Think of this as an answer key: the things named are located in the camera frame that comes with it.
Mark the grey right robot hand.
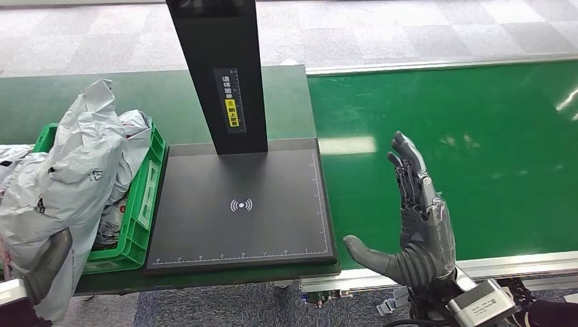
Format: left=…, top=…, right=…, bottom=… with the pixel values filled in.
left=343, top=131, right=458, bottom=283

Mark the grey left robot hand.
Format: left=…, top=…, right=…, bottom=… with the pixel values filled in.
left=22, top=228, right=74, bottom=306

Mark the green plastic basket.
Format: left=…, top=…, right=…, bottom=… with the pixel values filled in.
left=31, top=119, right=168, bottom=276

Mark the black weighing device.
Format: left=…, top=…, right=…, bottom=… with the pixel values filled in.
left=143, top=0, right=339, bottom=277

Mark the green conveyor belt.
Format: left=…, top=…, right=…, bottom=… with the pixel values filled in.
left=307, top=59, right=578, bottom=272

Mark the person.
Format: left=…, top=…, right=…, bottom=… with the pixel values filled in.
left=498, top=277, right=578, bottom=327

